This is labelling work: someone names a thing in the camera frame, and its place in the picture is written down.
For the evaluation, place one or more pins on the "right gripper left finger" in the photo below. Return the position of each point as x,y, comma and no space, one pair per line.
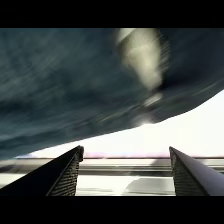
56,176

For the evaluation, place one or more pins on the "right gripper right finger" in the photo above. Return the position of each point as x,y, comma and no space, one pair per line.
196,176

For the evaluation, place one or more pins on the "dark jeans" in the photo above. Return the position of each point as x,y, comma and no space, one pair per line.
73,86

